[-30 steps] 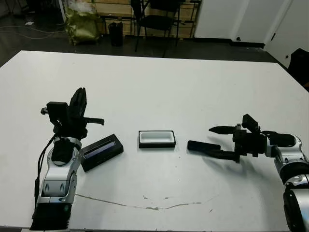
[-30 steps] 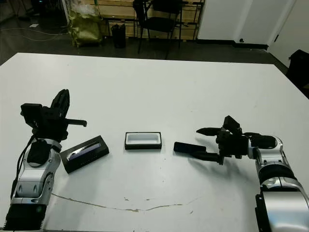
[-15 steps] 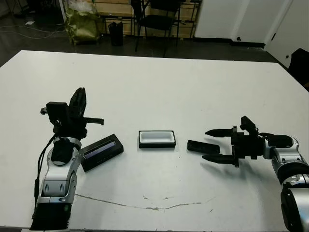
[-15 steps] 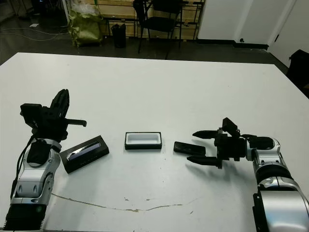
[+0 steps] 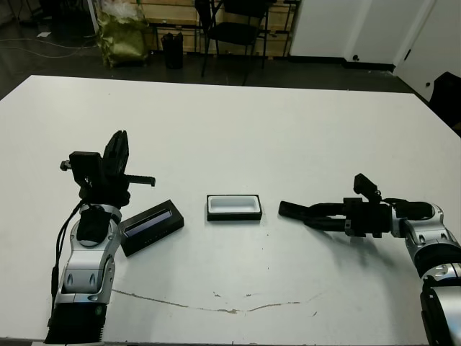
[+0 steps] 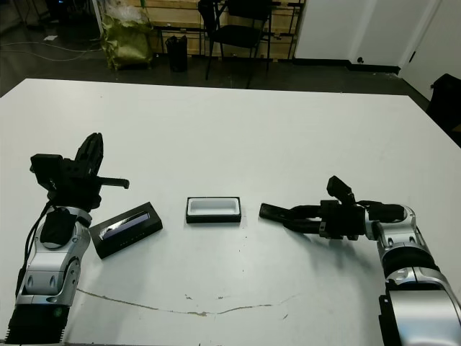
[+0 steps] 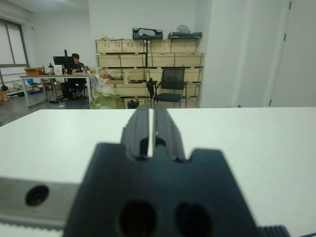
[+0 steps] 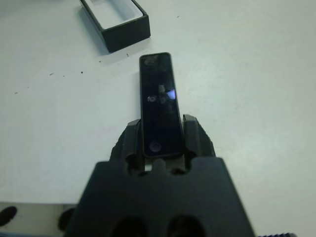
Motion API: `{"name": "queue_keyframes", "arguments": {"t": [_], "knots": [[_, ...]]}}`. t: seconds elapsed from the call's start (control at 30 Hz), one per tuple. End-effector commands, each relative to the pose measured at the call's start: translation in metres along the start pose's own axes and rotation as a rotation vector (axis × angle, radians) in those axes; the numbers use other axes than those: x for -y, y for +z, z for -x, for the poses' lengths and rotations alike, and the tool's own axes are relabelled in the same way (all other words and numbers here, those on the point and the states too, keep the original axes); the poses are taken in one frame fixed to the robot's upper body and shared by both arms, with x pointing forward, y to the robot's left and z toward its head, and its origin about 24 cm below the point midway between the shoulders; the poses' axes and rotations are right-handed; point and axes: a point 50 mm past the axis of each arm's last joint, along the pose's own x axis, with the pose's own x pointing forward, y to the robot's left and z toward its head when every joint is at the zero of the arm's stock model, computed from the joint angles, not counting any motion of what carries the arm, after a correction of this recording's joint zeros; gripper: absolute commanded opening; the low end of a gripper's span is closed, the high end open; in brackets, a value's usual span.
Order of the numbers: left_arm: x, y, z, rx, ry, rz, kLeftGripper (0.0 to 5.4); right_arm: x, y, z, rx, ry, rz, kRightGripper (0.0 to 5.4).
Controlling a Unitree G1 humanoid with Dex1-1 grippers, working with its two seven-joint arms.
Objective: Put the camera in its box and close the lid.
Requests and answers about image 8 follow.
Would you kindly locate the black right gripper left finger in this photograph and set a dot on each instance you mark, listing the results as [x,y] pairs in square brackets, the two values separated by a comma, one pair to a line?
[130,143]

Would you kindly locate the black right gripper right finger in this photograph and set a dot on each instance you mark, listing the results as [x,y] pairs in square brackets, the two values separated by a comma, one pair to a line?
[197,140]

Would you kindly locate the black box with white insert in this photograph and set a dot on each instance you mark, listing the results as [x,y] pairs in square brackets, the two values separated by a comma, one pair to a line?
[128,37]

